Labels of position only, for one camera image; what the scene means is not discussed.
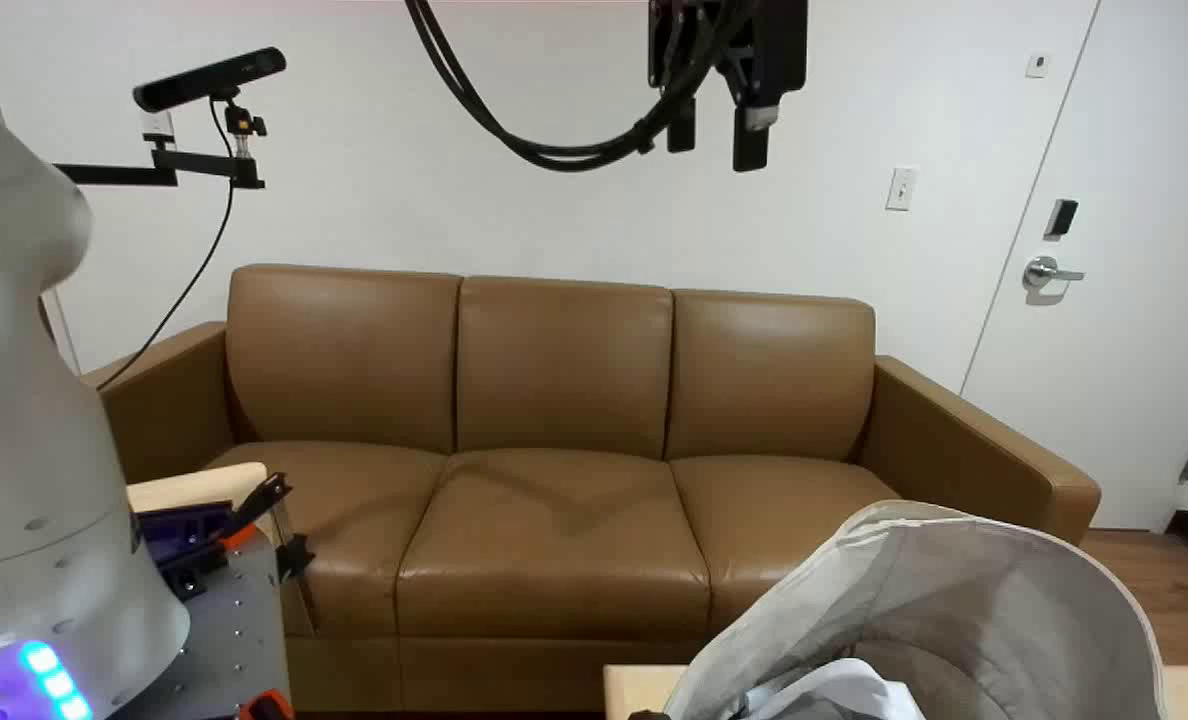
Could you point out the white door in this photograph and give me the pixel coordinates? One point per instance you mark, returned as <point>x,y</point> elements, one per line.
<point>1098,368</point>

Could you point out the white wall light switch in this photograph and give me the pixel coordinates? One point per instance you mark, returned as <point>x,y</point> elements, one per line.
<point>903,189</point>

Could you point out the brown leather couch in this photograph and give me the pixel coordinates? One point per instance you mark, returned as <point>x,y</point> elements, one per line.
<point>513,484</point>

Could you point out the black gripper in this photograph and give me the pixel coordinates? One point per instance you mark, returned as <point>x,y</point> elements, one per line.
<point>762,57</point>

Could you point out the grey robot cart with clamps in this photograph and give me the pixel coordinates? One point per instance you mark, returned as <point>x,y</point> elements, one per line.
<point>220,540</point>

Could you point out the silver door handle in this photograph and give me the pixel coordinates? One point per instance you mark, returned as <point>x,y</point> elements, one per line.
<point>1046,268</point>

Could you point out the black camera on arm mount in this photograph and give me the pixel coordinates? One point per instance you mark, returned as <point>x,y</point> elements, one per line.
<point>216,87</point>

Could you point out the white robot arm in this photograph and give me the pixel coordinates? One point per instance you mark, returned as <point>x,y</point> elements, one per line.
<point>17,465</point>

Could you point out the white clothing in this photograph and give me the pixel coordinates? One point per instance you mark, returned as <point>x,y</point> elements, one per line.
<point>843,691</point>

